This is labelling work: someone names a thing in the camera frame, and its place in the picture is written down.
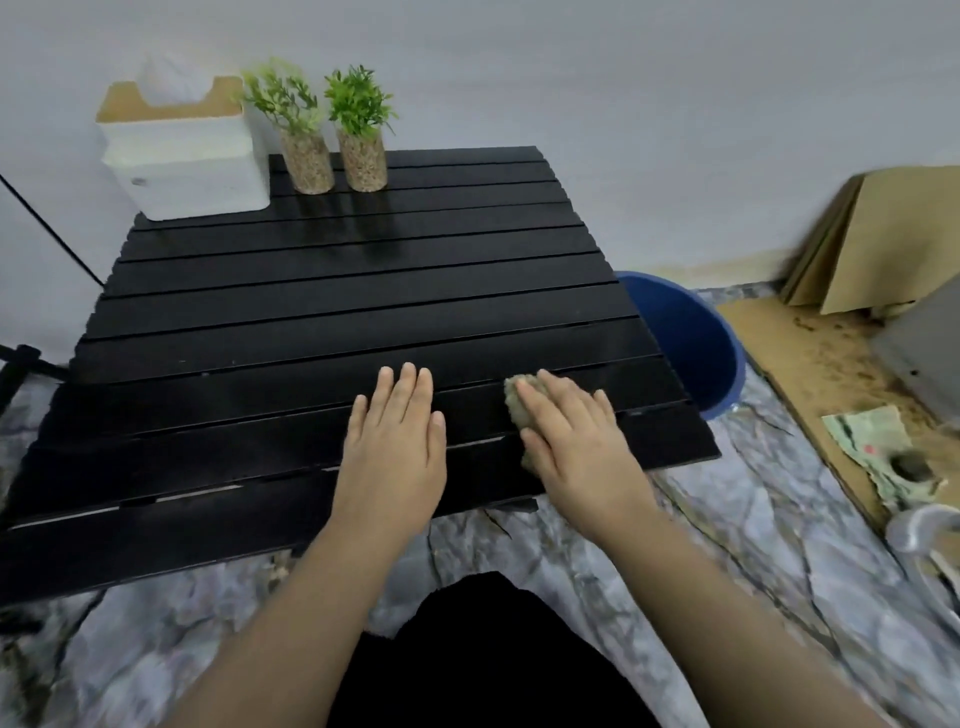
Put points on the blue plastic bucket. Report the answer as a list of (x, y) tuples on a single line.
[(682, 337)]

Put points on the person's left hand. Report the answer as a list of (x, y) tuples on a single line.
[(394, 465)]

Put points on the upright brown cardboard sheets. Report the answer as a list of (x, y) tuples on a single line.
[(892, 240)]

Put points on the green patterned cloth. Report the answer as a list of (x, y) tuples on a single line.
[(870, 435)]

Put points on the dark green potted plant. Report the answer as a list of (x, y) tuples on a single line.
[(363, 161)]

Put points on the grey bin white lid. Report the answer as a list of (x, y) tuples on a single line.
[(926, 345)]

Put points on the person's right forearm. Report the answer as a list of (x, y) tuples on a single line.
[(735, 637)]

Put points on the round black side table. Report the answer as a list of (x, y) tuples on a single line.
[(19, 367)]

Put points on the pale green potted plant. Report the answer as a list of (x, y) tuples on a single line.
[(307, 165)]

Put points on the person's right hand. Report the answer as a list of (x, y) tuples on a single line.
[(581, 457)]

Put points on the white tissue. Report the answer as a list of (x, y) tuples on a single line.
[(172, 79)]

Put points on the thin black rod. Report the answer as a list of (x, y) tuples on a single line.
[(51, 229)]

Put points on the flat stained cardboard sheet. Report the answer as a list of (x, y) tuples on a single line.
[(810, 375)]

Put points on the person's left forearm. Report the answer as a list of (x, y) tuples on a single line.
[(285, 637)]

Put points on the white tissue box wooden lid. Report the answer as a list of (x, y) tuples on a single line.
[(184, 165)]

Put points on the black slatted table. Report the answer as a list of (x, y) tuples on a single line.
[(337, 300)]

